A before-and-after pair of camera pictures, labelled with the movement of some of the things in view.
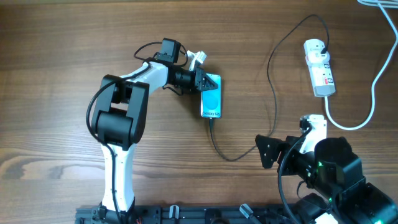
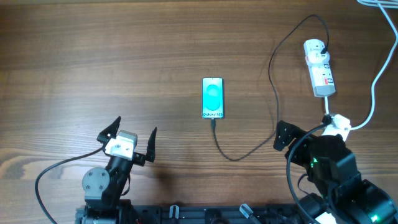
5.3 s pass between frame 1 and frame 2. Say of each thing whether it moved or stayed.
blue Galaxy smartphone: stayed
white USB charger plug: stayed
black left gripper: moved
